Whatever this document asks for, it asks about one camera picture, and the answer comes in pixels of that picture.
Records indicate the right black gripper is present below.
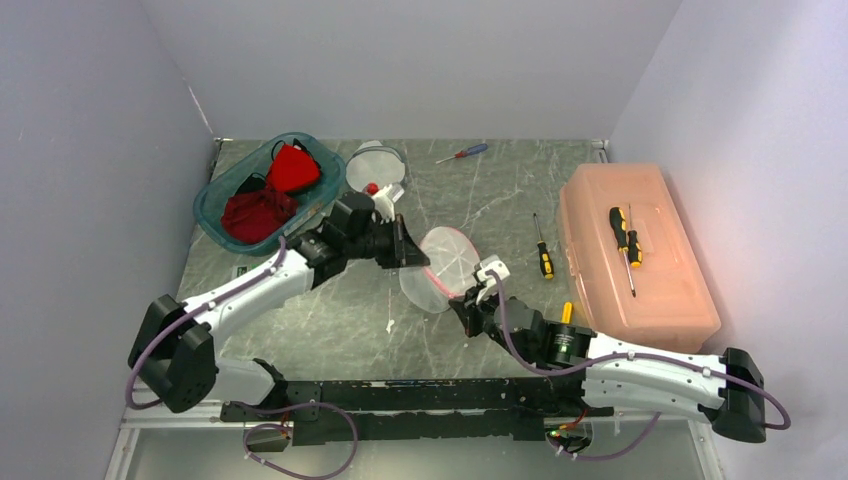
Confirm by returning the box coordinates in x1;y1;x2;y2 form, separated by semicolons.
449;281;531;363

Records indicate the red-blue small screwdriver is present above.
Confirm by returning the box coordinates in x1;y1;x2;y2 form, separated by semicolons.
436;143;489;164

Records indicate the orange translucent plastic box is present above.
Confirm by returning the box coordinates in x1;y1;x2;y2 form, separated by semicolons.
558;164;721;353

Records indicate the black bra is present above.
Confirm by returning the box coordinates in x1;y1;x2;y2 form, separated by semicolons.
236;172;268;195

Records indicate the aluminium rail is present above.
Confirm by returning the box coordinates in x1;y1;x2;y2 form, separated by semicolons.
120;387;230;432

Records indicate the blue-trimmed white mesh laundry bag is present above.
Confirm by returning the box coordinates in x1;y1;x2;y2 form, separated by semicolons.
346;140;408;191

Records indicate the yellow-black screwdriver on table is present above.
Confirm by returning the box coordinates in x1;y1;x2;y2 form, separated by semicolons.
533;213;555;280

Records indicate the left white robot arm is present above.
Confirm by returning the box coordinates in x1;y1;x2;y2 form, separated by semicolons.
125;183;430;420

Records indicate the pink-trimmed white mesh laundry bag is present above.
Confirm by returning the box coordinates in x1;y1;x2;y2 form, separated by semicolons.
399;226;480;314

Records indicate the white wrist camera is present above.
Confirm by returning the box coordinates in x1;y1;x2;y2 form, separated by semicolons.
364;183;405;222
473;255;511;285

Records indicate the small yellow screwdriver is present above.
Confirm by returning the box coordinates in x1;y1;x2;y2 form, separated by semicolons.
561;302;573;324

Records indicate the teal plastic basin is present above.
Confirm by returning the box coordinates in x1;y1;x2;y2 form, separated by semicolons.
193;132;346;256

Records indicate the medium yellow-black screwdriver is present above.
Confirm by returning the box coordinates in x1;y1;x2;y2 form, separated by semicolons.
627;228;643;297

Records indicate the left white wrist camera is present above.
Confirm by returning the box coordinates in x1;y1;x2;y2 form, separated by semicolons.
364;183;405;222

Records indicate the dark red bra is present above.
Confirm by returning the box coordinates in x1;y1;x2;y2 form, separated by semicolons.
220;187;299;245

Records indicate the black base frame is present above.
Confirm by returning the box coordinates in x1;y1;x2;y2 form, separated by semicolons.
221;377;613;446

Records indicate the large yellow-black screwdriver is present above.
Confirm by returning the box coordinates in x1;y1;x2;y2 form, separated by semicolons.
609;207;629;254

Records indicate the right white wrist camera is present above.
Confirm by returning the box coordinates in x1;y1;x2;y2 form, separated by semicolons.
473;255;511;285

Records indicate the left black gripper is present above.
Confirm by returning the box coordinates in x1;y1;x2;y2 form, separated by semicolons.
345;212;429;268

